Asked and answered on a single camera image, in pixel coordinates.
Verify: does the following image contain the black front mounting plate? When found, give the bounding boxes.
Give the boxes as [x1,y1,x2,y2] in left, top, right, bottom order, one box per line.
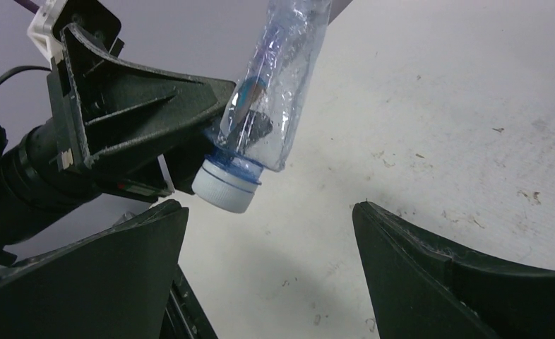
[159,266,218,339]

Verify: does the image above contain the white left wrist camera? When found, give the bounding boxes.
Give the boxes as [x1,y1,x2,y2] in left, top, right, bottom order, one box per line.
[27,0,123,64]

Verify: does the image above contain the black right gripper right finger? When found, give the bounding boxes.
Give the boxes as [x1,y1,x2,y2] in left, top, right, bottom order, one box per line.
[352,201,555,338]

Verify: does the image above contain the crushed clear bottle white cap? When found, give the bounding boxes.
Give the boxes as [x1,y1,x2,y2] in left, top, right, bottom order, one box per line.
[192,1,332,213]

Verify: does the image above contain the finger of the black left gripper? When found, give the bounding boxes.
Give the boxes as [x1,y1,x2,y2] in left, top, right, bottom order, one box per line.
[60,24,235,171]
[163,131,214,194]

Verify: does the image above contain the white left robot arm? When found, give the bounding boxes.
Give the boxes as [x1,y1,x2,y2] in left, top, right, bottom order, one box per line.
[0,23,235,265]

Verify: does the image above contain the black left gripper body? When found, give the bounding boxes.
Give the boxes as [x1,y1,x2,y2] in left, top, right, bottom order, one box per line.
[47,56,175,203]

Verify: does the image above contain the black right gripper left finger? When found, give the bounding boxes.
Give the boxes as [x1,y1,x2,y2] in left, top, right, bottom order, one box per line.
[0,201,189,338]

